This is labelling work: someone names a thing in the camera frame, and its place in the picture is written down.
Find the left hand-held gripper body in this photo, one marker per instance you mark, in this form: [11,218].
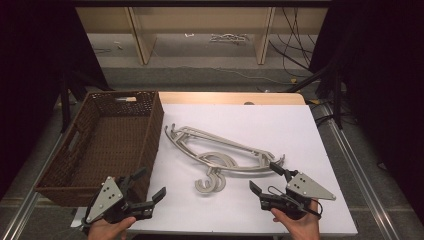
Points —
[106,196]

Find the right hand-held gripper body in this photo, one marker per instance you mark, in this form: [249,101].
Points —
[306,188]

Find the brown woven plastic basket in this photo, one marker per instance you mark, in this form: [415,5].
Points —
[110,143]

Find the grey plastic clothes hanger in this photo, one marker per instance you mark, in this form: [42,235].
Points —
[187,131]
[218,156]
[203,187]

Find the person's left hand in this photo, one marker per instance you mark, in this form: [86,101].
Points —
[106,231]

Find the person's right hand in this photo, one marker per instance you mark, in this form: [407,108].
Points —
[303,228]

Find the light wooden table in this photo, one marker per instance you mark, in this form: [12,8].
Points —
[230,98]

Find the light wooden shelf unit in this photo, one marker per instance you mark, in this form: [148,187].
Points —
[143,40]

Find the pile of white hangers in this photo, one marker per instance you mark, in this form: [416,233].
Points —
[229,37]

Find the aluminium rail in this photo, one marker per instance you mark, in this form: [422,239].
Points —
[23,213]
[363,180]

